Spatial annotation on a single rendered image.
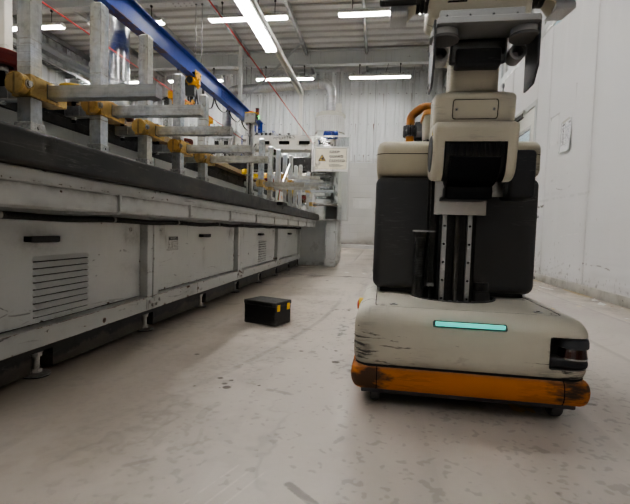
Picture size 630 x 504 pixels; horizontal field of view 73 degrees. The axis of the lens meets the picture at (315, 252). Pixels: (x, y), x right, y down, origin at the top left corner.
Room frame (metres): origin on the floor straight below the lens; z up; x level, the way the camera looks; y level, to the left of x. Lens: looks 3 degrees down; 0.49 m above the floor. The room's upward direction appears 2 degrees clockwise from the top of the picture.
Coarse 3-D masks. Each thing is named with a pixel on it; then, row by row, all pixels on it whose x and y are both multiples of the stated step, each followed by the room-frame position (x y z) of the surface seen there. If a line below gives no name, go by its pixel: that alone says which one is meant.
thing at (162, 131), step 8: (120, 128) 1.55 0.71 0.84; (128, 128) 1.54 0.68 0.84; (160, 128) 1.53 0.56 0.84; (168, 128) 1.52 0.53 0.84; (176, 128) 1.52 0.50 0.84; (184, 128) 1.51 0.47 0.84; (192, 128) 1.51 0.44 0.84; (200, 128) 1.51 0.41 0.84; (208, 128) 1.50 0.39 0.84; (216, 128) 1.50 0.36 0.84; (224, 128) 1.49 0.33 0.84; (232, 128) 1.51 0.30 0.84; (120, 136) 1.56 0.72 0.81; (128, 136) 1.57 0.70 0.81; (136, 136) 1.57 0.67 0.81; (160, 136) 1.56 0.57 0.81; (168, 136) 1.55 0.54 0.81; (176, 136) 1.55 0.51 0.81; (184, 136) 1.54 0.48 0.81; (192, 136) 1.54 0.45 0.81; (200, 136) 1.53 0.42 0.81; (208, 136) 1.53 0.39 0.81; (216, 136) 1.53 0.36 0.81; (224, 136) 1.52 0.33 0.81; (232, 136) 1.52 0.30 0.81
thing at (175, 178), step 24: (0, 144) 0.89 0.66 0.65; (24, 144) 0.95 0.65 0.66; (48, 144) 1.02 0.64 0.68; (72, 144) 1.10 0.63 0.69; (96, 144) 1.24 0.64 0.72; (48, 168) 1.03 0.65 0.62; (72, 168) 1.10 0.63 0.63; (96, 168) 1.19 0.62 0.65; (120, 168) 1.30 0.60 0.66; (144, 168) 1.43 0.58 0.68; (168, 192) 1.66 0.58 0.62; (192, 192) 1.80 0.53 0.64; (216, 192) 2.07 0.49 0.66; (240, 192) 2.43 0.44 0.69; (312, 216) 5.12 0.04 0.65
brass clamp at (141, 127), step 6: (138, 120) 1.46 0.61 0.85; (144, 120) 1.48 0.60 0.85; (132, 126) 1.47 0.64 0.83; (138, 126) 1.46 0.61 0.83; (144, 126) 1.46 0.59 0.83; (150, 126) 1.50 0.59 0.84; (138, 132) 1.46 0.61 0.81; (144, 132) 1.48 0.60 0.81; (150, 132) 1.50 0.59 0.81; (156, 138) 1.54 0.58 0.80; (162, 138) 1.58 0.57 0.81
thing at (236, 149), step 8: (160, 152) 1.81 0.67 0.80; (168, 152) 1.80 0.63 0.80; (192, 152) 1.78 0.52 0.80; (200, 152) 1.78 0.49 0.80; (208, 152) 1.77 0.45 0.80; (216, 152) 1.77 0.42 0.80; (224, 152) 1.76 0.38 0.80; (232, 152) 1.75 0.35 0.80; (240, 152) 1.75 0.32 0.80; (248, 152) 1.74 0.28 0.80
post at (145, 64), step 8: (144, 40) 1.49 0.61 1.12; (152, 40) 1.52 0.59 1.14; (144, 48) 1.49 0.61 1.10; (152, 48) 1.52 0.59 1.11; (144, 56) 1.49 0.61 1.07; (152, 56) 1.52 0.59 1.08; (144, 64) 1.49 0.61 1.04; (152, 64) 1.52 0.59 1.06; (144, 72) 1.49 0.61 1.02; (152, 72) 1.52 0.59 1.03; (144, 80) 1.49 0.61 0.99; (152, 80) 1.52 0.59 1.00; (144, 104) 1.49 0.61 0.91; (152, 104) 1.52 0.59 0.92; (144, 136) 1.49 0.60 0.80; (144, 144) 1.49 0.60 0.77; (144, 152) 1.49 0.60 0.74
